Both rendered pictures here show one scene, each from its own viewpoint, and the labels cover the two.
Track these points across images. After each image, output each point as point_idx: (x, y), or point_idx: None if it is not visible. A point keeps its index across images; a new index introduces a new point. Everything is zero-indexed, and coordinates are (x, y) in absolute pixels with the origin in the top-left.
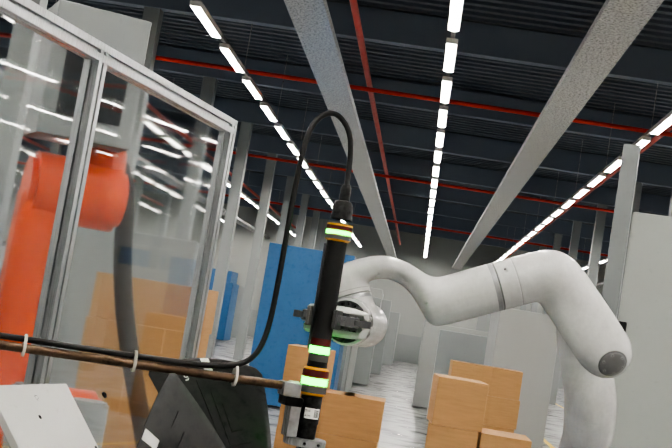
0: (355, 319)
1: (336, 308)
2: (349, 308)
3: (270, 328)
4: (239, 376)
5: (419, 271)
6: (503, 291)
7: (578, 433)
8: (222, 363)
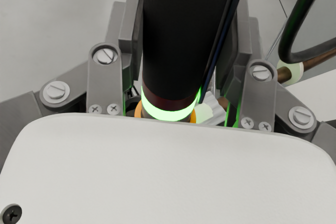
0: (61, 77)
1: (143, 0)
2: (98, 193)
3: (290, 15)
4: (280, 67)
5: None
6: None
7: None
8: (315, 46)
